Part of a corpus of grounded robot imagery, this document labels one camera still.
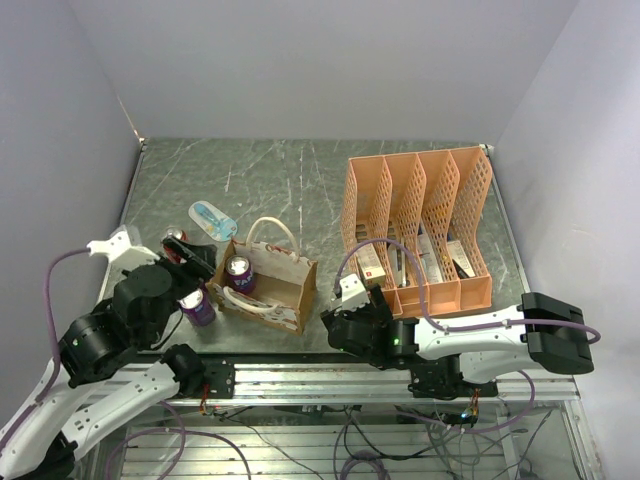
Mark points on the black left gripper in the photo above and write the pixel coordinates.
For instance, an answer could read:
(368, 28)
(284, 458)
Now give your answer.
(200, 264)

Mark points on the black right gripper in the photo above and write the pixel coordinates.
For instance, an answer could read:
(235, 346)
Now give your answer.
(376, 307)

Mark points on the red soda can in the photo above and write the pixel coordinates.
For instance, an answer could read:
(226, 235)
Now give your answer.
(176, 232)

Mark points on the purple soda can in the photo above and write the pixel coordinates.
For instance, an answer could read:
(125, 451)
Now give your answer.
(198, 308)
(240, 274)

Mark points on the brown canvas tote bag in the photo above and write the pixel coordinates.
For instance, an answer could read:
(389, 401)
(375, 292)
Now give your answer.
(285, 282)

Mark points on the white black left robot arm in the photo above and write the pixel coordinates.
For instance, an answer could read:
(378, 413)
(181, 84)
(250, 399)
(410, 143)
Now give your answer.
(53, 428)

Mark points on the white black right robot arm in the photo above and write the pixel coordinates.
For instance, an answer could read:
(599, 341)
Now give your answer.
(450, 358)

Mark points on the blue white blister pack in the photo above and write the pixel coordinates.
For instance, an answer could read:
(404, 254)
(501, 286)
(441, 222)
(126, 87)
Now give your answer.
(216, 224)

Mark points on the white staples box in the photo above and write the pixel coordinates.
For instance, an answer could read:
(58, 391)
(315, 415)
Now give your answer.
(371, 269)

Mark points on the metal stapler tool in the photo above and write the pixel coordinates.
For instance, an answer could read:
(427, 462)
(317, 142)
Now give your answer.
(398, 264)

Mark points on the white red box in organizer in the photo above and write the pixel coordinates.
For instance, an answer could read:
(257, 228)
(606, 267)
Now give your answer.
(429, 260)

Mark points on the peach plastic file organizer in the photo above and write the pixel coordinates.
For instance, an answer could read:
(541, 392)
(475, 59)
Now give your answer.
(394, 198)

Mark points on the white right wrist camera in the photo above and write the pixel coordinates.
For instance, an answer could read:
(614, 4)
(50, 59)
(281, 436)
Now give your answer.
(350, 294)

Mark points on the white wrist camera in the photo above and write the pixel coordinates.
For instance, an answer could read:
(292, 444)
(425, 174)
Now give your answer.
(350, 294)
(124, 249)

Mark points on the aluminium frame rail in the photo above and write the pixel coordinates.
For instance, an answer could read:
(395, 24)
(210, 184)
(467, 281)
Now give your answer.
(311, 384)

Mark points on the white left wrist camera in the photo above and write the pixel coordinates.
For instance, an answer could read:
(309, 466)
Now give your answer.
(124, 249)

